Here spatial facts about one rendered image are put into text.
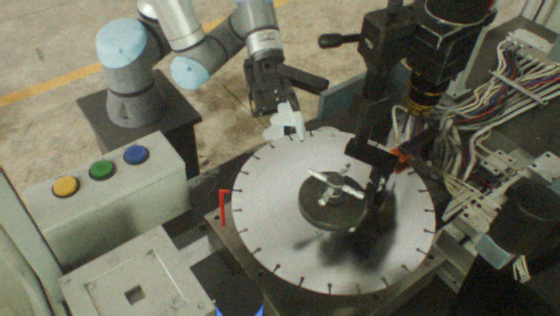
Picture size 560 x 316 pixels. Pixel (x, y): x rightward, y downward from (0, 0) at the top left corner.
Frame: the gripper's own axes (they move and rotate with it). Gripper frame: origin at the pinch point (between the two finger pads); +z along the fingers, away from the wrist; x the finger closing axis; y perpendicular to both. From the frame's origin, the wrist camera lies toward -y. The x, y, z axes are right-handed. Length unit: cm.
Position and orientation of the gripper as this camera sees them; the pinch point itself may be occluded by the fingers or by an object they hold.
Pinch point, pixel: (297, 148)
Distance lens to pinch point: 93.5
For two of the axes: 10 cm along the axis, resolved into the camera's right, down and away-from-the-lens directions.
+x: 1.0, -1.8, -9.8
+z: 2.0, 9.7, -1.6
